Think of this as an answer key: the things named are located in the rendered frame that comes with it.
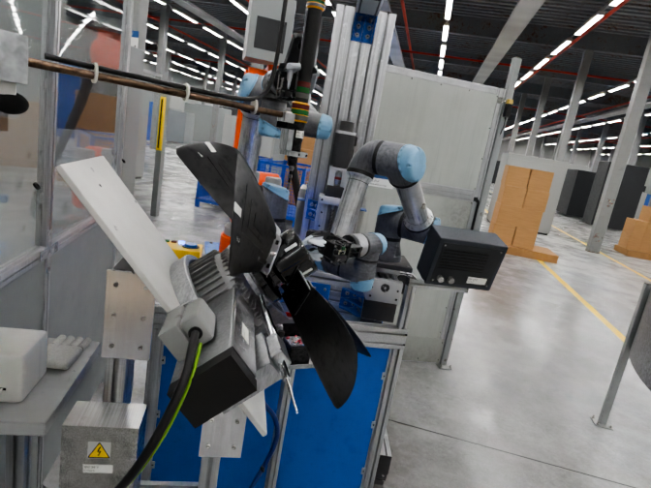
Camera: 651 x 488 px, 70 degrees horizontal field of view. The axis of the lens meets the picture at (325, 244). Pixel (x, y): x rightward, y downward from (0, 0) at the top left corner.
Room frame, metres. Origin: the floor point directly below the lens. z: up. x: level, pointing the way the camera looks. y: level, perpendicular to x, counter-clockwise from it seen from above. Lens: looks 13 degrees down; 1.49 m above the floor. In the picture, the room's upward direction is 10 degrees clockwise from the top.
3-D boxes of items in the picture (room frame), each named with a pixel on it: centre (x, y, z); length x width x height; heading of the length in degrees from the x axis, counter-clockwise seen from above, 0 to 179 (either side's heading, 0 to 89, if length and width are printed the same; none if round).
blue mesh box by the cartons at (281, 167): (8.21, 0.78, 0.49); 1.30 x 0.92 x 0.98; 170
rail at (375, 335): (1.53, 0.09, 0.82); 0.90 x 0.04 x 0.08; 102
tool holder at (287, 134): (1.15, 0.12, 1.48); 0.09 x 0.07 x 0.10; 137
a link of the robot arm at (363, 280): (1.49, -0.13, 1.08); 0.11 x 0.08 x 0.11; 60
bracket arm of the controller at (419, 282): (1.64, -0.43, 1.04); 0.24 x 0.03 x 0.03; 102
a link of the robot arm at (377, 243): (1.48, -0.14, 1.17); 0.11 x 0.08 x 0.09; 138
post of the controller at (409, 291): (1.62, -0.33, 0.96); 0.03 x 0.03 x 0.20; 12
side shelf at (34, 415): (0.94, 0.63, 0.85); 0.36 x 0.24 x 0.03; 12
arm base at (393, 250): (1.94, -0.25, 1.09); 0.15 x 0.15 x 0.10
